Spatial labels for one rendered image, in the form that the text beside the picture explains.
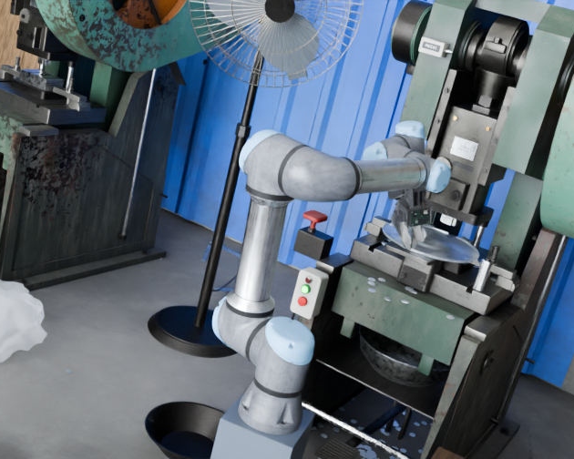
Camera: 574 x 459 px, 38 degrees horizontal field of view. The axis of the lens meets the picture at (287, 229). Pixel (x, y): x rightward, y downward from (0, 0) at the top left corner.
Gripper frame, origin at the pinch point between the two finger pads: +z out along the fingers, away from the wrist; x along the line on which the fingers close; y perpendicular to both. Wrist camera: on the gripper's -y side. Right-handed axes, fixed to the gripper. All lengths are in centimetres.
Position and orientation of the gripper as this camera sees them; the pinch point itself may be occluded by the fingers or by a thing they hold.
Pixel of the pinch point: (409, 244)
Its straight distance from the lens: 233.5
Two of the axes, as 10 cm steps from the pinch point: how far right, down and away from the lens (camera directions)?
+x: 9.6, -1.8, 2.1
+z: 0.8, 9.1, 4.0
